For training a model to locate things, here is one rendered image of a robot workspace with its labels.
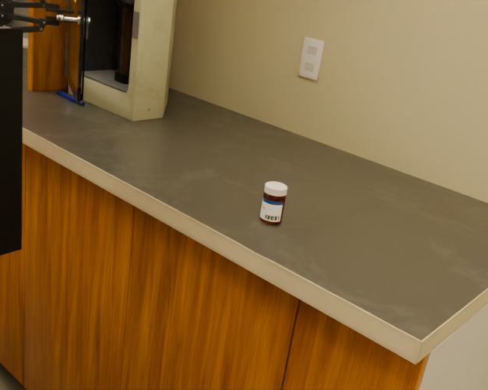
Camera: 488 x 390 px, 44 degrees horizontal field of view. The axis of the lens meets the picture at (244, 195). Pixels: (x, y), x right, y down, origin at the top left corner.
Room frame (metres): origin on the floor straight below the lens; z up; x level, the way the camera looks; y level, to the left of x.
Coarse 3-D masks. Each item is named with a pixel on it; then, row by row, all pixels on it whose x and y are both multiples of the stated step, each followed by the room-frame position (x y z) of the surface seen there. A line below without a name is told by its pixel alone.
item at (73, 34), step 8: (72, 0) 1.72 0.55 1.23; (80, 0) 1.55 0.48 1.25; (72, 8) 1.71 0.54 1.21; (80, 8) 1.55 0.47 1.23; (72, 16) 1.70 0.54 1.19; (80, 16) 1.54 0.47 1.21; (72, 24) 1.70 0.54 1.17; (80, 24) 1.54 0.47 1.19; (72, 32) 1.69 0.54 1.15; (80, 32) 1.53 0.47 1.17; (72, 40) 1.69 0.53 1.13; (80, 40) 1.53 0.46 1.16; (72, 48) 1.68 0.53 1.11; (80, 48) 1.53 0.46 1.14; (72, 56) 1.67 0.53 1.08; (80, 56) 1.53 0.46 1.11; (72, 64) 1.67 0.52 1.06; (80, 64) 1.53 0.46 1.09; (72, 72) 1.66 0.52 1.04; (80, 72) 1.53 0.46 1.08; (72, 80) 1.65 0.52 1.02; (80, 80) 1.53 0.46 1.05; (72, 88) 1.65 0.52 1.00; (80, 88) 1.53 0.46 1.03; (80, 96) 1.53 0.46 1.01
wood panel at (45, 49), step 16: (32, 0) 1.79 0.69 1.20; (48, 0) 1.82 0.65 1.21; (64, 0) 1.87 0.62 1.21; (32, 16) 1.79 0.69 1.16; (32, 32) 1.79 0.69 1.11; (48, 32) 1.83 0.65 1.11; (64, 32) 1.87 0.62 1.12; (32, 48) 1.79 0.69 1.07; (48, 48) 1.83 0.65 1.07; (64, 48) 1.87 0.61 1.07; (32, 64) 1.79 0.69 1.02; (48, 64) 1.83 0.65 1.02; (64, 64) 1.87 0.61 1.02; (32, 80) 1.79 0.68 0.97; (48, 80) 1.83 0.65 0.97; (64, 80) 1.87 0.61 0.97
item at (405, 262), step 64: (64, 128) 1.47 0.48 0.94; (128, 128) 1.55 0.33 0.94; (192, 128) 1.64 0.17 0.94; (256, 128) 1.75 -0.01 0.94; (128, 192) 1.16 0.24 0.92; (192, 192) 1.17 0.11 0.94; (256, 192) 1.23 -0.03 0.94; (320, 192) 1.29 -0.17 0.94; (384, 192) 1.35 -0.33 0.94; (448, 192) 1.43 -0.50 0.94; (256, 256) 0.94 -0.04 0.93; (320, 256) 0.96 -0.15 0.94; (384, 256) 1.00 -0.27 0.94; (448, 256) 1.04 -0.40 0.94; (384, 320) 0.78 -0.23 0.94; (448, 320) 0.81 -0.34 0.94
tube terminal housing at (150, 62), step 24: (144, 0) 1.63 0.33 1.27; (168, 0) 1.69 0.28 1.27; (144, 24) 1.64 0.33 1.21; (168, 24) 1.70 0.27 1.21; (144, 48) 1.64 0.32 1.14; (168, 48) 1.71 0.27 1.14; (144, 72) 1.65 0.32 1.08; (168, 72) 1.79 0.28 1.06; (96, 96) 1.73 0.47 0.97; (120, 96) 1.66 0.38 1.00; (144, 96) 1.65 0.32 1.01
